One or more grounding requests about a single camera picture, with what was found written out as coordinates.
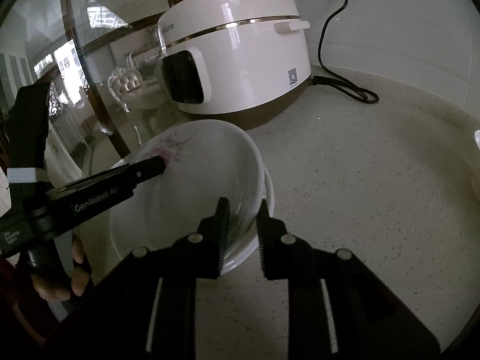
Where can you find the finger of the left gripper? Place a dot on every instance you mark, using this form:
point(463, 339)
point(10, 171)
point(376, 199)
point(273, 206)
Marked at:
point(128, 175)

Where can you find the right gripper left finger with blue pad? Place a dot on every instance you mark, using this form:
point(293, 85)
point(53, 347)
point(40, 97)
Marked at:
point(146, 307)

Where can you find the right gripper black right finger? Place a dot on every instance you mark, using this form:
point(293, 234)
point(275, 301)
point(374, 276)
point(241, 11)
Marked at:
point(337, 307)

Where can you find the large white plate pink flower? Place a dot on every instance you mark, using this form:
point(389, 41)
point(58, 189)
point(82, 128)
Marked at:
point(154, 217)

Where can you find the white flared bowl pink flowers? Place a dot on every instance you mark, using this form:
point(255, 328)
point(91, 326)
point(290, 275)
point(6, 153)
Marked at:
point(476, 137)

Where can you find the person left hand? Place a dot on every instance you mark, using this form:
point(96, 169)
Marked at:
point(49, 277)

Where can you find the white rice cooker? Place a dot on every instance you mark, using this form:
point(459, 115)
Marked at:
point(242, 61)

